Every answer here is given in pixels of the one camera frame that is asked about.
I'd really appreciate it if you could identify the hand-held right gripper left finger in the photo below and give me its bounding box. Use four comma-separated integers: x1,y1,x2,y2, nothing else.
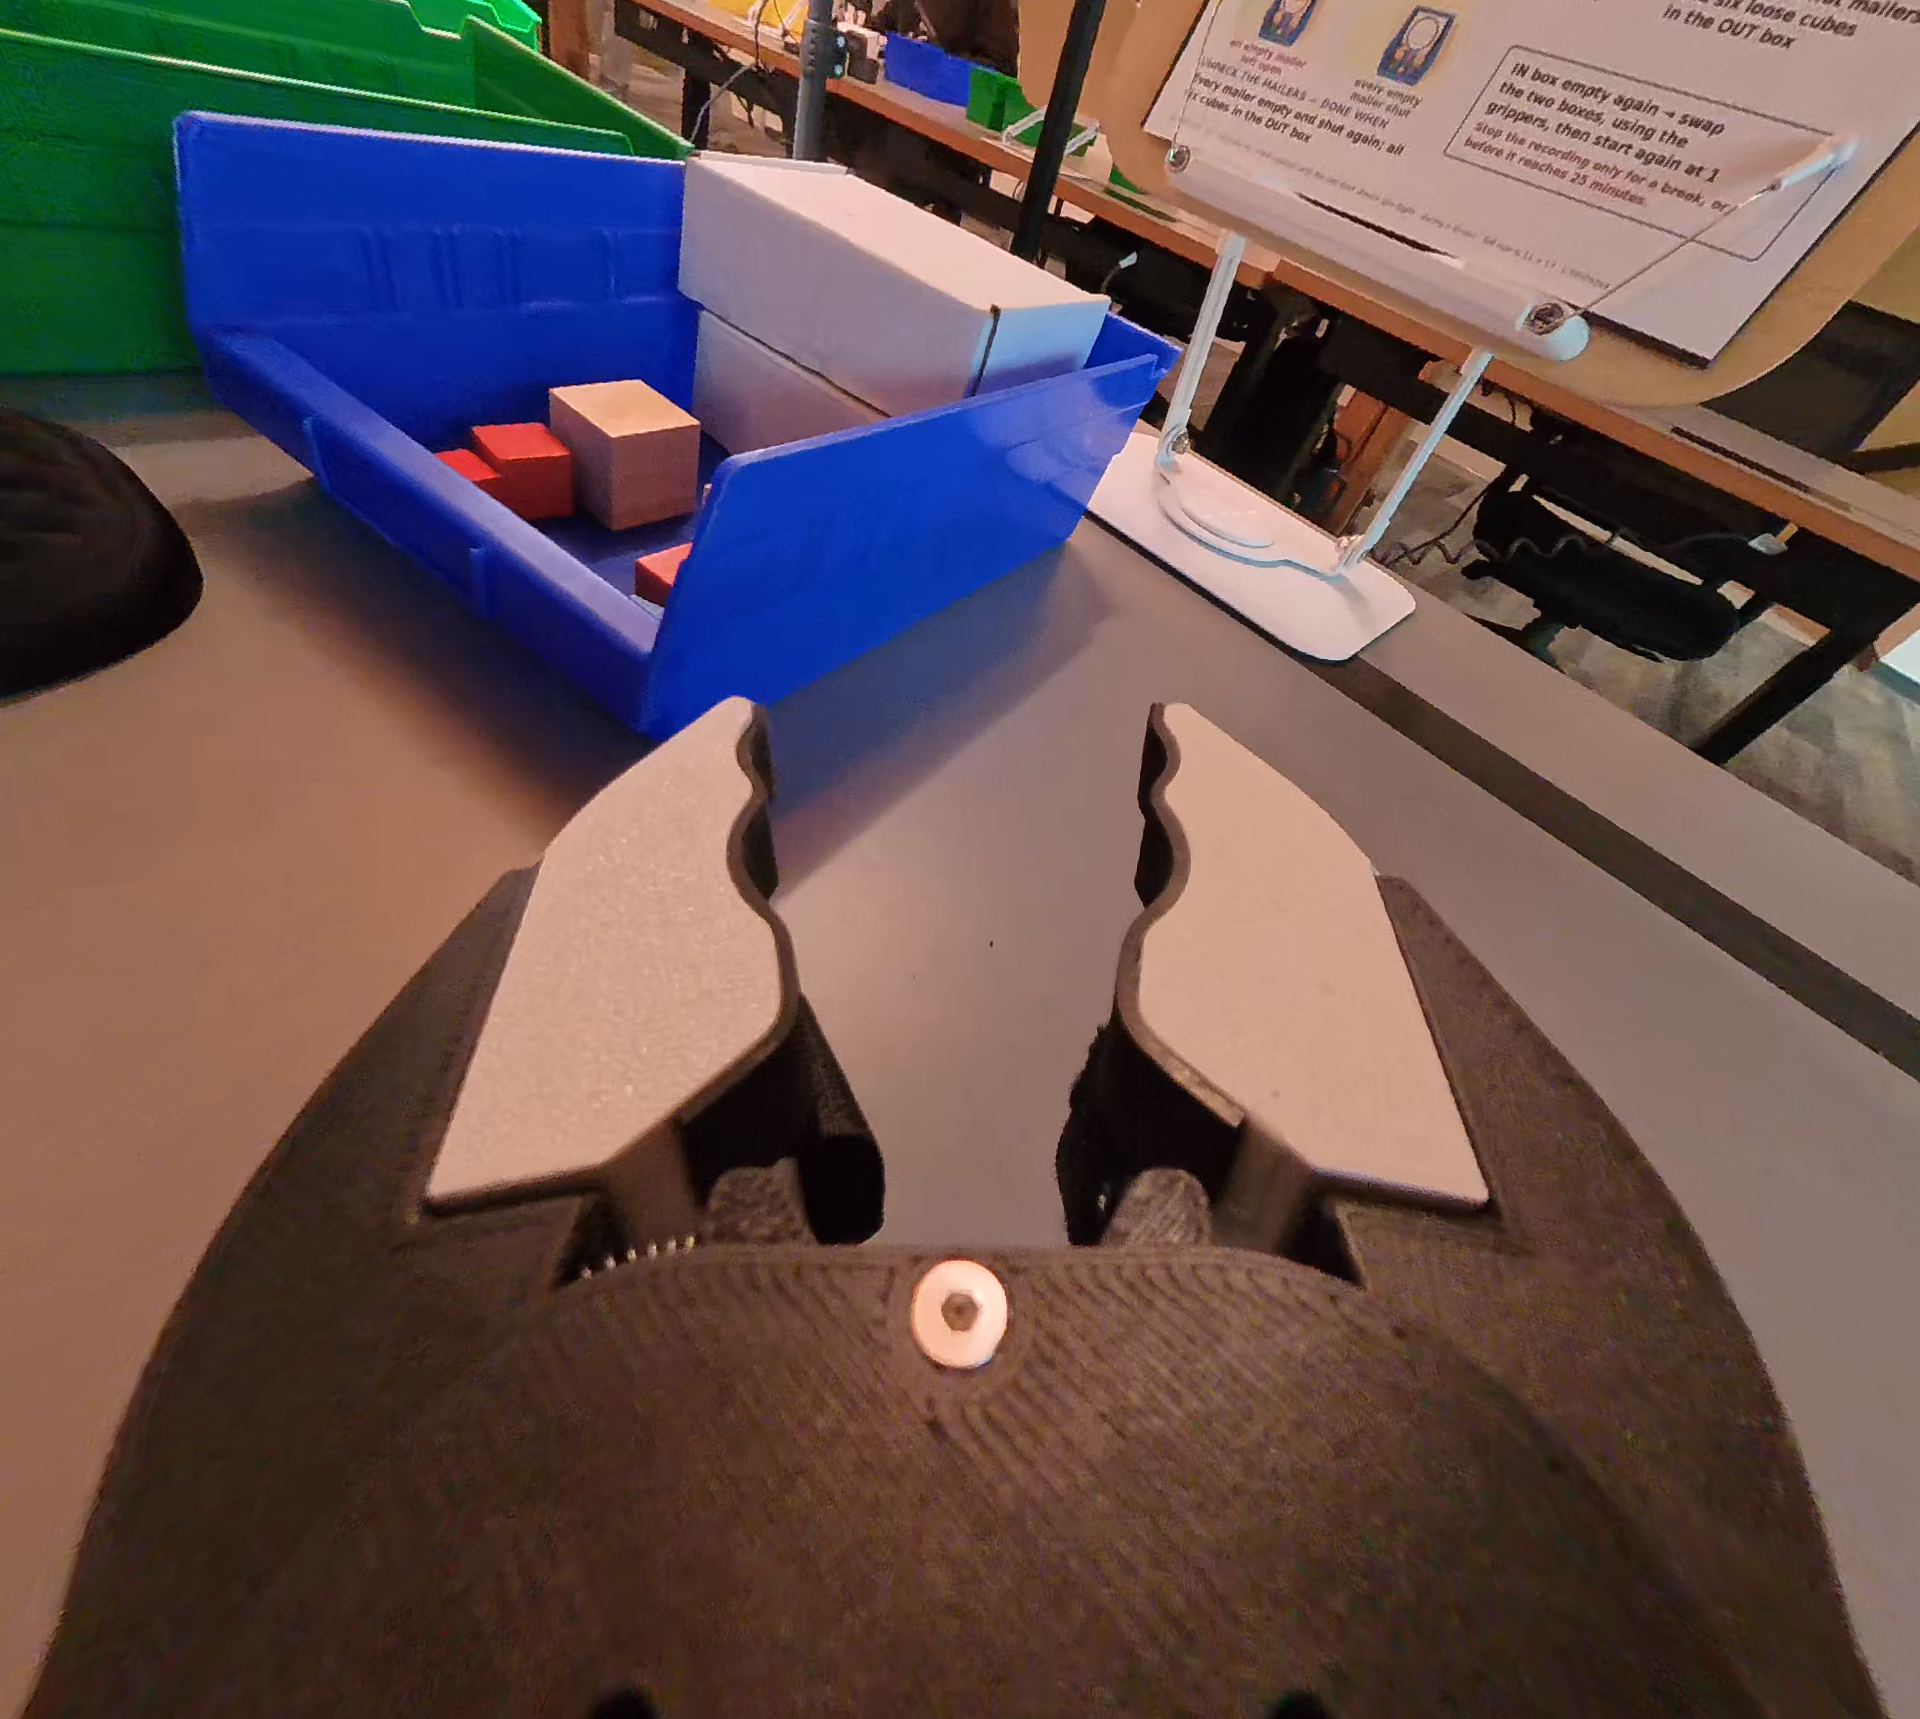
423,696,804,1253

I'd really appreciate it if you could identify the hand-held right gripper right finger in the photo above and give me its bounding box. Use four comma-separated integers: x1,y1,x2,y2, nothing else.
1114,696,1494,1253

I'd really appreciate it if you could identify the blue plastic bin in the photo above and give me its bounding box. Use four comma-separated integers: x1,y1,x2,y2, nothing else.
172,109,1175,739

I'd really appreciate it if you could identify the white cardboard mailer box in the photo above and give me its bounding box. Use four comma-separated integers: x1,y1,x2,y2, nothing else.
693,310,900,464
679,154,1115,422

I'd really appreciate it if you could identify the grey desk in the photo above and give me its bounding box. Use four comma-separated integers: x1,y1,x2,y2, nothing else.
0,366,1920,1719

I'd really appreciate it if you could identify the green plastic bin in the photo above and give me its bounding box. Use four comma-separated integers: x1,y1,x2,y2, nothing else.
0,0,700,381

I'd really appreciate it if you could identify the white wooden document stand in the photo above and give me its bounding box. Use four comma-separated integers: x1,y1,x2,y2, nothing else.
1086,0,1920,662

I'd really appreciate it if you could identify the large wooden cube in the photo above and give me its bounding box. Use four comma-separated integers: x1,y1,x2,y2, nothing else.
545,381,703,531

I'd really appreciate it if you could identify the wooden edged table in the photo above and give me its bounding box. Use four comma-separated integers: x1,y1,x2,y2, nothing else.
577,0,1920,589

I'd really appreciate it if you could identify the small green bin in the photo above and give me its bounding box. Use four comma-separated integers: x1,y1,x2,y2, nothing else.
969,57,1086,129

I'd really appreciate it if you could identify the small blue bin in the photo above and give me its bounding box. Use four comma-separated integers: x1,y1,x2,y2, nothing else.
887,30,980,106

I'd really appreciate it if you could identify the black light stand pole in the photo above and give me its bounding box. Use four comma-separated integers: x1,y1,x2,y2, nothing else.
1010,0,1172,258

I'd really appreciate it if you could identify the printed instruction sheet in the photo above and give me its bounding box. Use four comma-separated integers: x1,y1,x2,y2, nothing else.
1141,0,1920,361

